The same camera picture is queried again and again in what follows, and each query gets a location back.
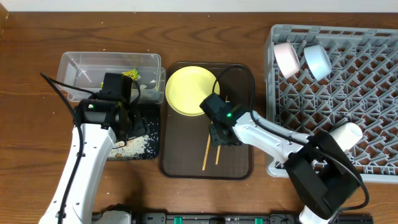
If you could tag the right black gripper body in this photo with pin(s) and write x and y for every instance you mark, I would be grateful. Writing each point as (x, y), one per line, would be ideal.
(221, 137)

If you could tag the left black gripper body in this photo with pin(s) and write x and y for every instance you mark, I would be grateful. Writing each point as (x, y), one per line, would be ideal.
(136, 126)

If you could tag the wooden chopstick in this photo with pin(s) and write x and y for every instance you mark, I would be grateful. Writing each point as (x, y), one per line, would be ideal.
(206, 153)
(219, 148)

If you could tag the white tissue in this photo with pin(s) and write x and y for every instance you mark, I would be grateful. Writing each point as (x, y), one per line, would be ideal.
(145, 85)

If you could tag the green snack wrapper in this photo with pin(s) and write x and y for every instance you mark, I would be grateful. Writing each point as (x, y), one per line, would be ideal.
(132, 74)

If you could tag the yellow plate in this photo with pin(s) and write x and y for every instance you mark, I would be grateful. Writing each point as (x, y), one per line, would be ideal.
(187, 88)

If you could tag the pink bowl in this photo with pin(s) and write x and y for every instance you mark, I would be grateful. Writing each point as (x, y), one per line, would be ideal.
(287, 59)

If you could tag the light blue bowl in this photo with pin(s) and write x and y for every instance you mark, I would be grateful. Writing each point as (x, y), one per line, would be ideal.
(317, 61)

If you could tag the white cup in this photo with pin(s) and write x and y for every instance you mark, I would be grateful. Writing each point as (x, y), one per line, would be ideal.
(347, 136)

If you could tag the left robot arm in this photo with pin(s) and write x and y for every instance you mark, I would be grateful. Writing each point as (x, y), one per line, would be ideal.
(100, 125)

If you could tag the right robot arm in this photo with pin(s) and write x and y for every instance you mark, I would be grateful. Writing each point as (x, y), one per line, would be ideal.
(318, 167)

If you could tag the black waste tray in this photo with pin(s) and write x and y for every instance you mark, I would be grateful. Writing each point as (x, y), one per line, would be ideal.
(153, 113)

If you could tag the clear plastic waste bin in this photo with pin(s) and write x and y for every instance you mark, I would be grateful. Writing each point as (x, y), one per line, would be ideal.
(86, 70)

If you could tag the grey plastic dishwasher rack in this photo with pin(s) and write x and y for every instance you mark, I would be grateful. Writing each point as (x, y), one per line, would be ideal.
(361, 88)

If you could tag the dark brown serving tray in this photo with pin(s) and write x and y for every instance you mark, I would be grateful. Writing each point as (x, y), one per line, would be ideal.
(184, 138)

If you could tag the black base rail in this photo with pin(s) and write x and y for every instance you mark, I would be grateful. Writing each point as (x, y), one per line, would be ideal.
(123, 214)

